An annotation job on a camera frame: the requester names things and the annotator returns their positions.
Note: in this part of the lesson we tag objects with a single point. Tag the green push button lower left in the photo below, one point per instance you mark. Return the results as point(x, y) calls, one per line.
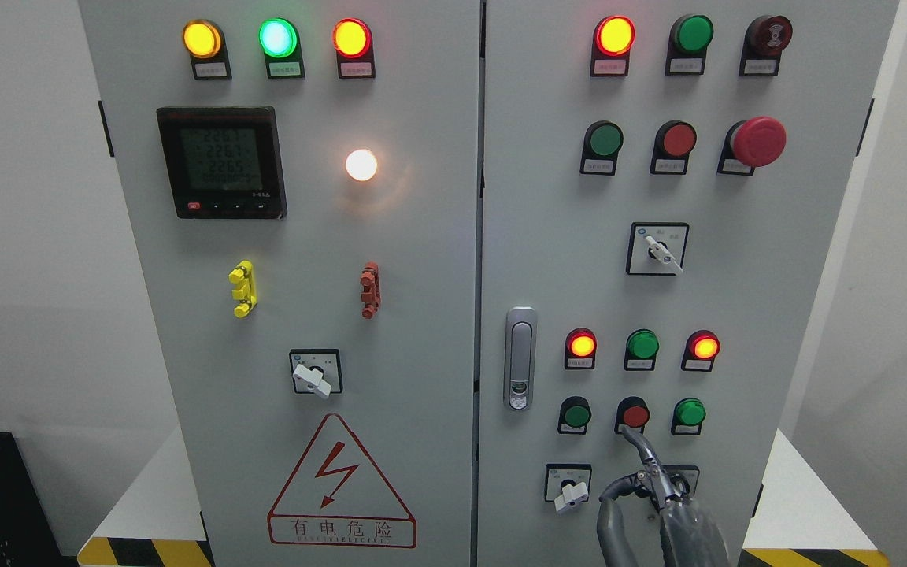
point(574, 416)

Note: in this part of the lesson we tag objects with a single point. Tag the green push button upper row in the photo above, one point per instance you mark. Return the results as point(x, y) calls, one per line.
point(601, 146)

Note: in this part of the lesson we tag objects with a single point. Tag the red push button lower middle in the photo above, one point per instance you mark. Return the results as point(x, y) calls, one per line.
point(632, 412)

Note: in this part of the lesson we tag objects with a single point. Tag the red push button upper row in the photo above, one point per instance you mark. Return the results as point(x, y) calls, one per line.
point(671, 148)

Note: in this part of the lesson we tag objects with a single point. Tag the green push button lower right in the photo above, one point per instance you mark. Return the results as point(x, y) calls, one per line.
point(688, 417)

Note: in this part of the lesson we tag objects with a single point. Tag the red emergency stop mushroom button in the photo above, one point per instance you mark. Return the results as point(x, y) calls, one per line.
point(750, 144)

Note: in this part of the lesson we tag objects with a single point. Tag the grey electrical control cabinet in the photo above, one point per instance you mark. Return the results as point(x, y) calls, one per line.
point(477, 114)

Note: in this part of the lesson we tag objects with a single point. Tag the red terminal connector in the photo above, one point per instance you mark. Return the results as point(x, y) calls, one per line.
point(370, 294)

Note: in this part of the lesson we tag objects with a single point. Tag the red indicator lamp lower left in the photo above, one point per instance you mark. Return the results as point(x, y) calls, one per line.
point(580, 347)

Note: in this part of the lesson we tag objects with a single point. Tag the red indicator lamp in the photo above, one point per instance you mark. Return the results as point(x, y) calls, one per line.
point(700, 351)
point(611, 46)
point(580, 347)

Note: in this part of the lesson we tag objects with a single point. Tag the white glowing indicator lamp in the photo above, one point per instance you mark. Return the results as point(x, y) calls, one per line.
point(361, 165)

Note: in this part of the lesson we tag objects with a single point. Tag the green indicator lamp lower middle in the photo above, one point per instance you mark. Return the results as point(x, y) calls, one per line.
point(641, 350)

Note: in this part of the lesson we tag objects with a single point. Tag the green indicator lamp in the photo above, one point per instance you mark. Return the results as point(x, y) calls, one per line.
point(280, 43)
point(688, 43)
point(641, 350)

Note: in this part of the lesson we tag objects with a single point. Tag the yellow terminal connector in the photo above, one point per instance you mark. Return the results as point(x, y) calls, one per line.
point(241, 278)

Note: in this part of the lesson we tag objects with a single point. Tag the red electrical hazard warning sticker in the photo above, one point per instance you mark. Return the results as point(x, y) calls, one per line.
point(338, 496)

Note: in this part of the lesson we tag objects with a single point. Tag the red indicator lamp lower right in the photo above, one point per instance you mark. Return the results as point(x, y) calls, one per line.
point(700, 351)

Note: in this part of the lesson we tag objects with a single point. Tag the black digital power meter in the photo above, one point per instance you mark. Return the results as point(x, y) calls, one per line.
point(223, 162)

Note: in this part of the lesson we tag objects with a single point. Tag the red-orange indicator lamp left door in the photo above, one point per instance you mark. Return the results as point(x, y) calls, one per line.
point(353, 42)

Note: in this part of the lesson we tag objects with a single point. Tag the red indicator lamp right top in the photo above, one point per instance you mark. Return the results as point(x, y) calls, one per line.
point(611, 46)

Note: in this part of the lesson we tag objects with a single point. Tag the green indicator lamp top left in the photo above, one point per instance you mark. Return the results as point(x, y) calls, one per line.
point(280, 43)

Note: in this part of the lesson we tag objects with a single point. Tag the green indicator lamp right top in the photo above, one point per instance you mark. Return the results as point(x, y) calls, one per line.
point(688, 43)

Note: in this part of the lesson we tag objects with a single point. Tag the yellow indicator lamp top left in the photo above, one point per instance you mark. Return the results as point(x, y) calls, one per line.
point(204, 42)

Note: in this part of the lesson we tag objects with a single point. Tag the dark red buzzer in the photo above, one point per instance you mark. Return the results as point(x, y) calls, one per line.
point(765, 40)

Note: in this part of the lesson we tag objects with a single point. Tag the white platform with hazard stripes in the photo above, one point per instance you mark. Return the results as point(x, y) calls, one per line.
point(798, 521)

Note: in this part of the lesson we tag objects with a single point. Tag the silver door handle lock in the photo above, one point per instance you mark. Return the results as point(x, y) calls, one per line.
point(521, 324)

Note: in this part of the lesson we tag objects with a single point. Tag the left door white rotary switch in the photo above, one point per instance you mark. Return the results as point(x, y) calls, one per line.
point(316, 371)

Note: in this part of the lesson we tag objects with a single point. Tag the upper right white rotary switch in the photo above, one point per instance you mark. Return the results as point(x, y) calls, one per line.
point(657, 249)

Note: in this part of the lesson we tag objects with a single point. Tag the lower white rotary switch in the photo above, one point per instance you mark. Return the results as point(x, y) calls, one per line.
point(567, 485)

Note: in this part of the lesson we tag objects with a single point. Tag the black selector knob switch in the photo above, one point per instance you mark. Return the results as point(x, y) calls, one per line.
point(684, 478)

